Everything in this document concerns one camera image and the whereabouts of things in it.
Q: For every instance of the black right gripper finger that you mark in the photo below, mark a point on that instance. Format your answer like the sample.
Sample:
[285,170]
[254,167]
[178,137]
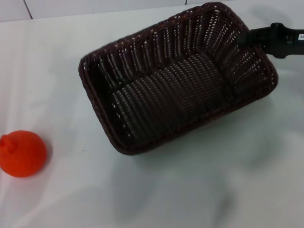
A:
[276,53]
[256,36]

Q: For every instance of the orange toy fruit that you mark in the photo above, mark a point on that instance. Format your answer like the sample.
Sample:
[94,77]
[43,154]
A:
[23,154]

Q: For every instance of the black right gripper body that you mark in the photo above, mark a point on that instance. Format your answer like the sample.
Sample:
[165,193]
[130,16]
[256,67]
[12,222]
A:
[288,35]

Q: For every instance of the dark brown woven rectangular basket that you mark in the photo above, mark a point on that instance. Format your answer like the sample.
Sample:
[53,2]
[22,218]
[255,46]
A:
[171,95]

